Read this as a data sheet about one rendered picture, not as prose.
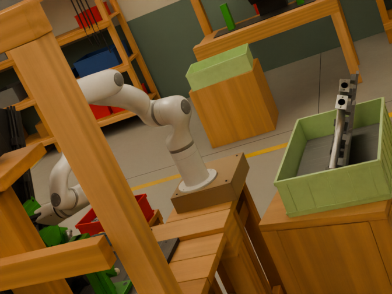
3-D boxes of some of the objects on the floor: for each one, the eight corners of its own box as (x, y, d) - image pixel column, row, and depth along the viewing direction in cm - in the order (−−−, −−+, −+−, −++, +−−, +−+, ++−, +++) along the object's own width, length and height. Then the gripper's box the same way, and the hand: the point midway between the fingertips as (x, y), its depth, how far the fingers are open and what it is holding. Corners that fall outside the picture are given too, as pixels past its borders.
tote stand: (347, 272, 315) (300, 147, 290) (448, 265, 288) (406, 127, 262) (318, 367, 262) (257, 225, 237) (438, 371, 235) (385, 210, 209)
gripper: (46, 213, 203) (14, 234, 212) (81, 219, 216) (50, 239, 224) (44, 194, 207) (13, 215, 215) (79, 202, 219) (48, 221, 228)
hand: (35, 225), depth 219 cm, fingers closed on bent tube, 3 cm apart
